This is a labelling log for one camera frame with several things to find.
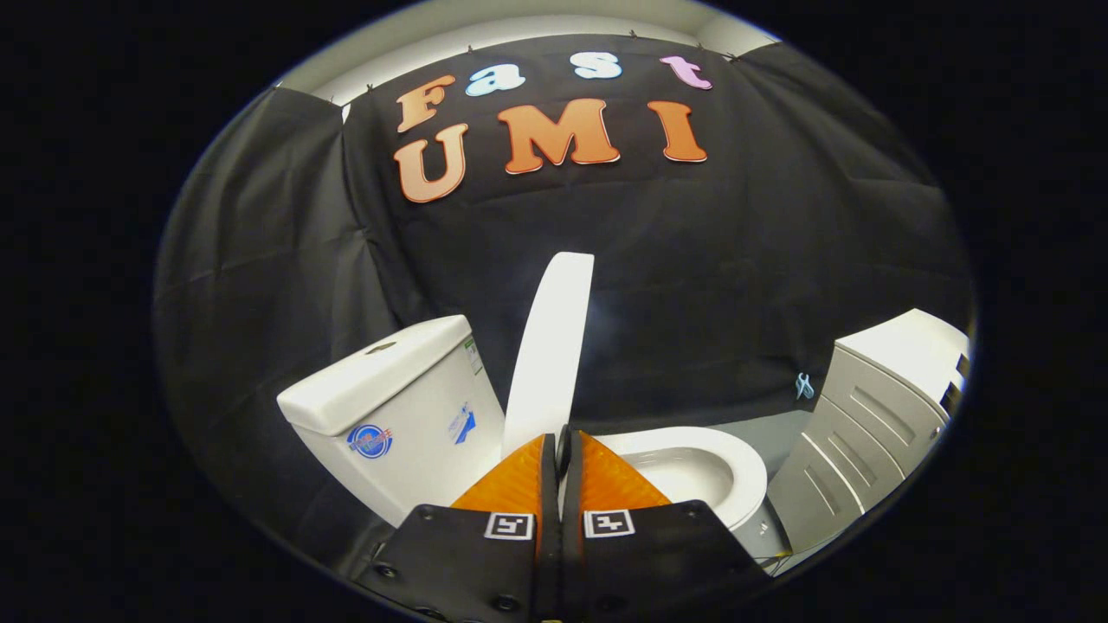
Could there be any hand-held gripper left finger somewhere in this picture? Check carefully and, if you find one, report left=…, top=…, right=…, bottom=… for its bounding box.
left=355, top=433, right=564, bottom=623

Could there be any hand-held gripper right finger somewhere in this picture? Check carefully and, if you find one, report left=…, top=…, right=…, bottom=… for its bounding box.
left=561, top=430, right=771, bottom=623

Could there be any white toilet bowl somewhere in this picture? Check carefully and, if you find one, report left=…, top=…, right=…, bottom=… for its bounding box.
left=628, top=446, right=793, bottom=568

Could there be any white toilet seat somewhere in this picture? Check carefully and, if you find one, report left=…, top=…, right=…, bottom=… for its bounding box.
left=596, top=426, right=769, bottom=530

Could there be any white toilet tank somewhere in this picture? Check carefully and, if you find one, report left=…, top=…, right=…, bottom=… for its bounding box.
left=277, top=314, right=507, bottom=529

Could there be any black backdrop cloth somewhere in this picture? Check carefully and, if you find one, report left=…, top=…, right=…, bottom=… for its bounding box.
left=154, top=33, right=975, bottom=572

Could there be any white drawer cabinet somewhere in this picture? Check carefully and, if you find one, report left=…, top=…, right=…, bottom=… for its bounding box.
left=766, top=309, right=970, bottom=576

